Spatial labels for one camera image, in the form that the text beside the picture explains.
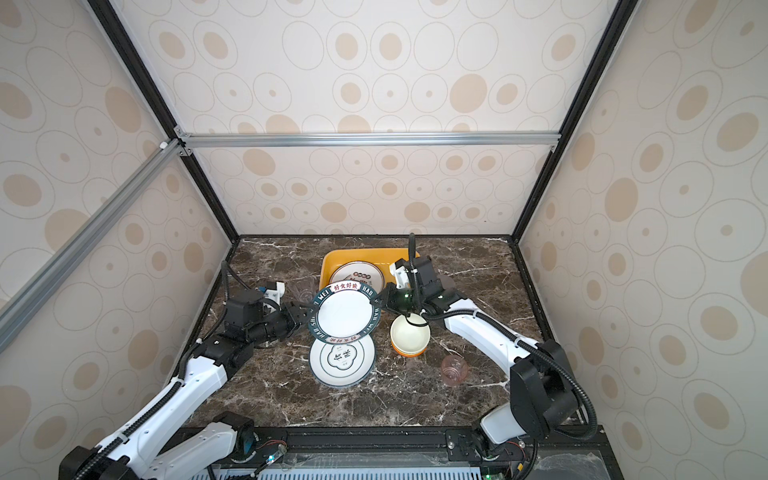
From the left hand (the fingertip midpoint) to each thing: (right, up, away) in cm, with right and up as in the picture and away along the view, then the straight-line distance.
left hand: (325, 308), depth 75 cm
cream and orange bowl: (+22, -11, +12) cm, 27 cm away
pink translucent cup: (+35, -19, +10) cm, 41 cm away
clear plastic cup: (-14, +2, +28) cm, 31 cm away
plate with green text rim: (+4, -2, +5) cm, 7 cm away
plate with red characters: (+6, +9, +32) cm, 33 cm away
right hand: (+12, +1, +5) cm, 13 cm away
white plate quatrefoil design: (+3, -18, +10) cm, 21 cm away
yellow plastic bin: (+13, +14, +40) cm, 44 cm away
